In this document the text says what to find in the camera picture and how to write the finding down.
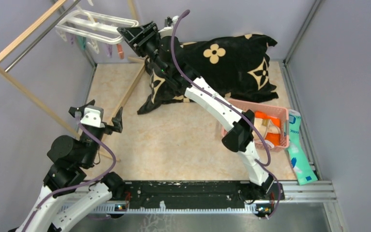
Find cream boxer underwear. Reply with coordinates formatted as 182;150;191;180
254;117;281;144

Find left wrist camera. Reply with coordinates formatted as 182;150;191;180
80;105;105;128

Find metal rack rod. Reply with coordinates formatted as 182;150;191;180
5;0;81;73

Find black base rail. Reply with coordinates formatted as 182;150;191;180
49;180;337;215

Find pink plastic basket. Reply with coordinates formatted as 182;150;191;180
229;99;289;152

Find orange underwear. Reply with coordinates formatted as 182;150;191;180
254;111;285;147

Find purple clothespin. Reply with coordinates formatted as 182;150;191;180
105;44;113;58

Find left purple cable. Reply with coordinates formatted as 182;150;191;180
20;116;117;232

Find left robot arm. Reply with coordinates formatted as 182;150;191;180
13;100;130;232

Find white clip hanger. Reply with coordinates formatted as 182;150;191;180
55;9;139;53

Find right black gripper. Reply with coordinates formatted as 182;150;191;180
116;22;170;75

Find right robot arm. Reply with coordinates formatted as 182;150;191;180
117;22;275;199

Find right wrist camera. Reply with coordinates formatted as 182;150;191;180
158;15;179;38

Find wooden drying rack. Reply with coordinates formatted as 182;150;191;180
0;0;138;166

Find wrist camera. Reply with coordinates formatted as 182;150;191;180
158;15;179;38
80;105;105;128

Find black floral pillow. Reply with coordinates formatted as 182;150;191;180
137;34;279;115

